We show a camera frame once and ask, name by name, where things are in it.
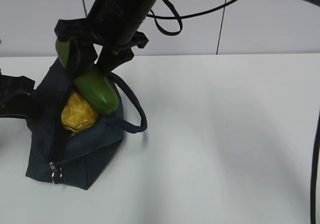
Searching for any yellow pear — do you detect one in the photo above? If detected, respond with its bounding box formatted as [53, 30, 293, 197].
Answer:
[60, 90, 100, 133]

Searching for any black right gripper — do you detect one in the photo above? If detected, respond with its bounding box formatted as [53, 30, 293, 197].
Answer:
[54, 18, 149, 79]

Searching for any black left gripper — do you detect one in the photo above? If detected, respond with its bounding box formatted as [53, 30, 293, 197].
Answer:
[0, 73, 43, 119]

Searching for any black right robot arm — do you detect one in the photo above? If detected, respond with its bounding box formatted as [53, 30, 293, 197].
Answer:
[54, 0, 157, 77]

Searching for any green cucumber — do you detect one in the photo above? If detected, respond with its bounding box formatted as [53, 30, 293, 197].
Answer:
[55, 39, 120, 115]

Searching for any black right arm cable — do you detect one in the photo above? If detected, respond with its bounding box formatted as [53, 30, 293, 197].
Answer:
[147, 0, 320, 224]

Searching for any dark blue lunch bag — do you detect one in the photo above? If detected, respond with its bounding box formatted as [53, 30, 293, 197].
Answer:
[25, 59, 148, 190]

